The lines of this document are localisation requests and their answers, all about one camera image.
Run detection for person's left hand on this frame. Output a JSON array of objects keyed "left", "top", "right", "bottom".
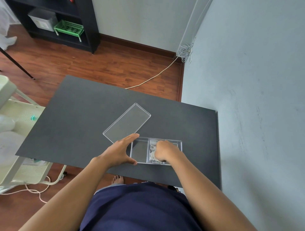
[{"left": 96, "top": 133, "right": 140, "bottom": 170}]

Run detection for person's right hand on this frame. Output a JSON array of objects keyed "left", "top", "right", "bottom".
[{"left": 154, "top": 140, "right": 186, "bottom": 165}]

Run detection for zip bag with white beads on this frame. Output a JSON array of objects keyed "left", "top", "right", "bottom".
[{"left": 149, "top": 148, "right": 165, "bottom": 164}]

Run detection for clear plastic compartment box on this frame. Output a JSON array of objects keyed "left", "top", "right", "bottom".
[{"left": 130, "top": 137, "right": 183, "bottom": 166}]

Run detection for clear plastic lid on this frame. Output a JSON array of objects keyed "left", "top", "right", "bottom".
[{"left": 102, "top": 102, "right": 152, "bottom": 144}]

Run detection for person's left forearm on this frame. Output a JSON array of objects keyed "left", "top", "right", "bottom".
[{"left": 20, "top": 156, "right": 110, "bottom": 231}]

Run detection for person's right forearm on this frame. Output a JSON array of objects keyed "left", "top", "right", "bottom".
[{"left": 170, "top": 153, "right": 257, "bottom": 231}]

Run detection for person's left foot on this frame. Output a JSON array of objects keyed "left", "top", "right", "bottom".
[{"left": 111, "top": 175, "right": 125, "bottom": 186}]

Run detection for person's navy clothing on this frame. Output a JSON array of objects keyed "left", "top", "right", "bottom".
[{"left": 80, "top": 182, "right": 203, "bottom": 231}]

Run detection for white storage bin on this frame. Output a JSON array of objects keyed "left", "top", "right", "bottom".
[{"left": 28, "top": 8, "right": 58, "bottom": 32}]

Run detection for cream utility cart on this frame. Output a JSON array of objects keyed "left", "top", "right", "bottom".
[{"left": 0, "top": 75, "right": 67, "bottom": 195}]

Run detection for clear plastic bags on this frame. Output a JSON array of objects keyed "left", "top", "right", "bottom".
[{"left": 0, "top": 115, "right": 27, "bottom": 167}]

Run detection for black shelf unit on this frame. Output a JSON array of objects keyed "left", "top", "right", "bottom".
[{"left": 4, "top": 0, "right": 101, "bottom": 54}]

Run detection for black chair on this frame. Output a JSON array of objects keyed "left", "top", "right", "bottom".
[{"left": 0, "top": 46, "right": 36, "bottom": 80}]

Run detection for green plastic basket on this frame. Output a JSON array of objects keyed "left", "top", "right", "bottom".
[{"left": 53, "top": 20, "right": 85, "bottom": 43}]

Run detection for white lace curtain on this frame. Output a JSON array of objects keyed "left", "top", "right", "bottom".
[{"left": 0, "top": 0, "right": 18, "bottom": 50}]

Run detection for cream cable on floor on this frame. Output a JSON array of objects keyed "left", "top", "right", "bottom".
[{"left": 125, "top": 56, "right": 179, "bottom": 90}]

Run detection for white rope cable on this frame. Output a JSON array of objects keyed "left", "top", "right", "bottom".
[{"left": 0, "top": 175, "right": 52, "bottom": 204}]

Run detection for coiled white cables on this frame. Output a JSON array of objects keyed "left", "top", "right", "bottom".
[{"left": 177, "top": 43, "right": 195, "bottom": 63}]

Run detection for white wall conduit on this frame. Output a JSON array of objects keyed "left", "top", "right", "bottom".
[{"left": 177, "top": 0, "right": 213, "bottom": 55}]

